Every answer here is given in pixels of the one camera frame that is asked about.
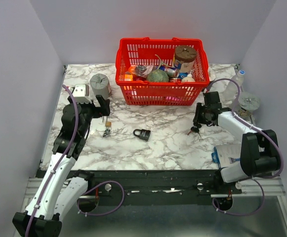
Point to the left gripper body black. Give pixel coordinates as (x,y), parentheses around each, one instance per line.
(91,111)

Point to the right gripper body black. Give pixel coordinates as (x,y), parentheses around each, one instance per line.
(201,114)

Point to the key with astronaut keychain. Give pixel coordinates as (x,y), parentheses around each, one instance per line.
(107,132)

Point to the black padlock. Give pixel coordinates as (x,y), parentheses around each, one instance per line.
(142,134)

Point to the brass padlock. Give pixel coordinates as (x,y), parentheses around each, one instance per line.
(107,123)

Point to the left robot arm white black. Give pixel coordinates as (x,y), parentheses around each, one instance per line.
(44,215)

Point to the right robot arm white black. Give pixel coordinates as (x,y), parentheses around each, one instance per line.
(259,153)

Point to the grey taped can left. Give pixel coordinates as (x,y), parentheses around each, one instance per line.
(100,85)

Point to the grey taped can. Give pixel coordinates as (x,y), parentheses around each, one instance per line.
(100,85)
(245,106)

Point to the clear plastic water bottle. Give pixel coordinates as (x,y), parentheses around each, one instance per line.
(231,90)

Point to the orange small box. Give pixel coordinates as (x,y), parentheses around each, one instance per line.
(128,77)

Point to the white pump bottle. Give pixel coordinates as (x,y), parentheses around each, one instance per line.
(187,77)

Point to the grey taped can right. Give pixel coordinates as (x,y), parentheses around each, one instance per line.
(245,106)

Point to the blue white booklet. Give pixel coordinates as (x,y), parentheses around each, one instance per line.
(226,155)

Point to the crumpled snack packet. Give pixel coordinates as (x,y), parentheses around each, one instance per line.
(141,70)

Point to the red soda can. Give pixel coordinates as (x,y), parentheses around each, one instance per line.
(175,80)

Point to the red blue drink can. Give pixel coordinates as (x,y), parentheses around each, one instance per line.
(171,72)

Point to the green melon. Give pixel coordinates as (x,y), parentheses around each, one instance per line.
(157,75)

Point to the brown lid cylindrical canister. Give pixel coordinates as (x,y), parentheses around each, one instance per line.
(184,58)

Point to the red plastic basket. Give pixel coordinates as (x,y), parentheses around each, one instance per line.
(144,51)

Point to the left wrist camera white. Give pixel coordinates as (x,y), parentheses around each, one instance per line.
(81,93)

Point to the black mounting rail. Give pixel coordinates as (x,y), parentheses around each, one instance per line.
(160,187)

